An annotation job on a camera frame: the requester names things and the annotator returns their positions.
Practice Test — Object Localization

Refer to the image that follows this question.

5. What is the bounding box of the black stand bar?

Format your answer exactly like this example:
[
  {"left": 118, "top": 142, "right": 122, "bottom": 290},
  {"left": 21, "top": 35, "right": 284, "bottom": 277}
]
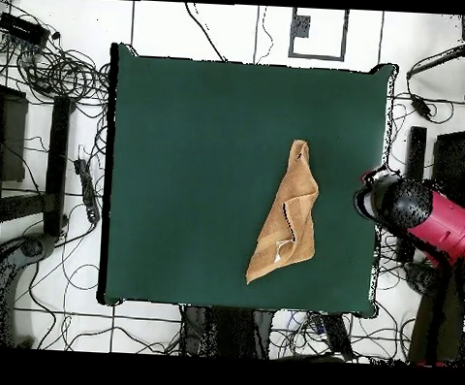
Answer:
[
  {"left": 42, "top": 95, "right": 77, "bottom": 239},
  {"left": 396, "top": 125, "right": 429, "bottom": 265}
]

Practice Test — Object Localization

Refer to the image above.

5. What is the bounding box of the dark square case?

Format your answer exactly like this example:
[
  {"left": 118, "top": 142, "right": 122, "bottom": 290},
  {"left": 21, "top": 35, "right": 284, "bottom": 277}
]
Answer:
[
  {"left": 426, "top": 128, "right": 465, "bottom": 194},
  {"left": 0, "top": 84, "right": 30, "bottom": 185}
]

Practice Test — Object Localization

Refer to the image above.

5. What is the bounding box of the tangled black cable bundle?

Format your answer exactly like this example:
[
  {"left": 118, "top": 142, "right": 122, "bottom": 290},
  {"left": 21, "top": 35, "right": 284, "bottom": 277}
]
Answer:
[
  {"left": 268, "top": 308, "right": 365, "bottom": 364},
  {"left": 0, "top": 0, "right": 115, "bottom": 111}
]

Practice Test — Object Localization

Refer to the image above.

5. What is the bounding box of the tan terry towel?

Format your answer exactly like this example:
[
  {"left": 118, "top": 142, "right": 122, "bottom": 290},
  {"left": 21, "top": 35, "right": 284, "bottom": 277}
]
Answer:
[{"left": 244, "top": 137, "right": 323, "bottom": 289}]

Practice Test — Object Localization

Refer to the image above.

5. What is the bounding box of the black power strip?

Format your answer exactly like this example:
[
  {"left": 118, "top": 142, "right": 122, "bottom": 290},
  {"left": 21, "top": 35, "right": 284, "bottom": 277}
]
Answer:
[{"left": 70, "top": 157, "right": 105, "bottom": 224}]

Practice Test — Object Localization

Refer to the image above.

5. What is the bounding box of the black electronics box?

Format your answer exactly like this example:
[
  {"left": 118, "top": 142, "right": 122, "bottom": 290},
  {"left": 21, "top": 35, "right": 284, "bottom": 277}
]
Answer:
[{"left": 0, "top": 11, "right": 51, "bottom": 48}]

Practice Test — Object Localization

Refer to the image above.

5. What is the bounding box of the black rod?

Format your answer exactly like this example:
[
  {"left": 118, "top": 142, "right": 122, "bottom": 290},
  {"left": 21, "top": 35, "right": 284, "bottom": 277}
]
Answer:
[{"left": 405, "top": 40, "right": 465, "bottom": 83}]

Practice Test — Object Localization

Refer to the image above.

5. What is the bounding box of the long black cable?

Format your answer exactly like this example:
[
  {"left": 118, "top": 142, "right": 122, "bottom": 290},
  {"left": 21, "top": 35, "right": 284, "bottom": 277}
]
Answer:
[{"left": 180, "top": 1, "right": 231, "bottom": 63}]

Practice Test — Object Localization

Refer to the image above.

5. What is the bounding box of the black power adapter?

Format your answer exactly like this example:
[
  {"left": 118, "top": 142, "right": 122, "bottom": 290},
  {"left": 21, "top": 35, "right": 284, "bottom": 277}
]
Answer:
[{"left": 408, "top": 92, "right": 436, "bottom": 121}]

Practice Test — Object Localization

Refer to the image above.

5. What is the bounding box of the dark green table cloth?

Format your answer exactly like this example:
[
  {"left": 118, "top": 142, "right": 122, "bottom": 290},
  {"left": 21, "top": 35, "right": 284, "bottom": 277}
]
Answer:
[{"left": 97, "top": 42, "right": 399, "bottom": 321}]

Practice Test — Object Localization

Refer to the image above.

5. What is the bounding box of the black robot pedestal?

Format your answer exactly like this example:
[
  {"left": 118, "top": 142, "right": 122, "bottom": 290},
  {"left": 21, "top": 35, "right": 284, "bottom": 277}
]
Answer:
[{"left": 178, "top": 304, "right": 276, "bottom": 361}]

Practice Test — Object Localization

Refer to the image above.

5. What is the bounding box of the black power brick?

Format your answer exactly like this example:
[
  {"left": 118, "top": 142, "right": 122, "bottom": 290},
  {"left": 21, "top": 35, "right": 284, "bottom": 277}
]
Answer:
[{"left": 318, "top": 311, "right": 357, "bottom": 362}]

